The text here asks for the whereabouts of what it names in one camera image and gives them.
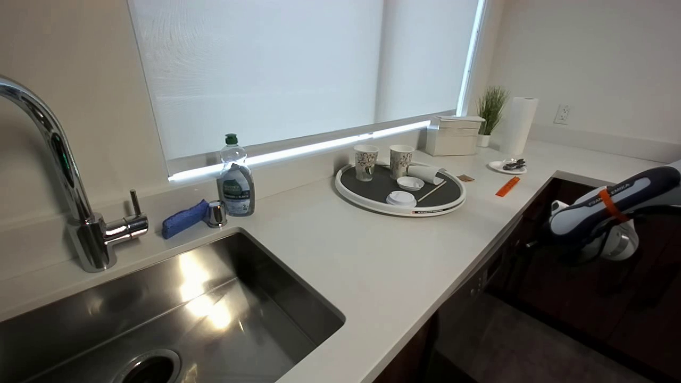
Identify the round black white tray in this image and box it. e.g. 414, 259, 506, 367
330, 159, 471, 219

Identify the small white dish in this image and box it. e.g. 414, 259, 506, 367
383, 187, 419, 211
395, 172, 429, 194

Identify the plain white paper cup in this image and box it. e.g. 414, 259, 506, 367
409, 162, 454, 187

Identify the wooden chopstick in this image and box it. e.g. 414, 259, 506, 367
415, 178, 451, 207

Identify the dish soap bottle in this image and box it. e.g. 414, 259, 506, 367
216, 131, 257, 219

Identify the white rectangular container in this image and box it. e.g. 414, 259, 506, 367
422, 115, 487, 159

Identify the white window blind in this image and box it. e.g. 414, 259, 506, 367
126, 0, 490, 164

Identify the small white plate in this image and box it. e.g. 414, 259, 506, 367
485, 155, 531, 176

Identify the blue dish brush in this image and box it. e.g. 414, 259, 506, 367
159, 198, 230, 243

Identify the stainless steel sink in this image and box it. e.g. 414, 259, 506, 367
0, 225, 349, 383

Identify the orange plastic strip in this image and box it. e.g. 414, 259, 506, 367
493, 174, 524, 200

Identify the small potted green plant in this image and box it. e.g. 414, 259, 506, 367
475, 85, 509, 151

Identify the paper towel roll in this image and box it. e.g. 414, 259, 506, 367
497, 94, 544, 162

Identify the chrome kitchen faucet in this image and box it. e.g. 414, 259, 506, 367
0, 72, 152, 274

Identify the white wall outlet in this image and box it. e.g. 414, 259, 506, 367
551, 102, 575, 127

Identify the orange strap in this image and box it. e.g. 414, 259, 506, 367
597, 185, 630, 225

